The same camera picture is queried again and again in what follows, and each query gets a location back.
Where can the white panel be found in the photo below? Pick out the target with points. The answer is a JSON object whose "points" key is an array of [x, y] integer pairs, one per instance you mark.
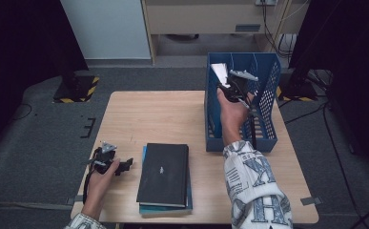
{"points": [[106, 28]]}

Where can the person's right hand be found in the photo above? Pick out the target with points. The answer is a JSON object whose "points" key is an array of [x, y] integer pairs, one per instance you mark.
{"points": [[233, 117]]}

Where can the beige wooden desk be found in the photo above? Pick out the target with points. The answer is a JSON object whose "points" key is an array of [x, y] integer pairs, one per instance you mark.
{"points": [[204, 19]]}

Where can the dark illustrated book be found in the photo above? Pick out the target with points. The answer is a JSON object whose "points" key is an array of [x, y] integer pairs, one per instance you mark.
{"points": [[166, 210]]}

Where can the blue file rack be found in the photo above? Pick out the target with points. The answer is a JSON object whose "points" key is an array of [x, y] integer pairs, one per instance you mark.
{"points": [[215, 144]]}

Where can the black book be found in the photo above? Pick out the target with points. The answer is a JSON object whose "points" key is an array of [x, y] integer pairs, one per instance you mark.
{"points": [[163, 175]]}

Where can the black stand with striped base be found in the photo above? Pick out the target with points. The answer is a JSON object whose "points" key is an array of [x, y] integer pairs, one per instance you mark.
{"points": [[77, 89], [299, 90]]}

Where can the black curtain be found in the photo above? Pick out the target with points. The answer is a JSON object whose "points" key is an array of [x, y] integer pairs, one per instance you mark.
{"points": [[353, 63], [20, 63]]}

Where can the grey tape piece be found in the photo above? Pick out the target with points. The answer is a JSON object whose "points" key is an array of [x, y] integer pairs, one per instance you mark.
{"points": [[311, 201], [74, 200]]}

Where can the person's left hand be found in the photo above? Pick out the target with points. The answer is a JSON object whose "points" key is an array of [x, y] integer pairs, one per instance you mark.
{"points": [[98, 187]]}

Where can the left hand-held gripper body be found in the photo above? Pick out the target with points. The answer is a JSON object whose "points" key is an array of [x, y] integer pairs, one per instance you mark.
{"points": [[104, 156]]}

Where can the white power strip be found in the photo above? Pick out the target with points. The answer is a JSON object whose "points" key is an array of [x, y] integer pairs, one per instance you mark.
{"points": [[264, 2]]}

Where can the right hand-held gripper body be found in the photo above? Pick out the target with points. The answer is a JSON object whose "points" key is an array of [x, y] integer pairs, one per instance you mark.
{"points": [[241, 86]]}

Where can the bright blue book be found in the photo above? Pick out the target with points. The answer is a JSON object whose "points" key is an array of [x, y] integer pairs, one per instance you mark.
{"points": [[219, 73]]}

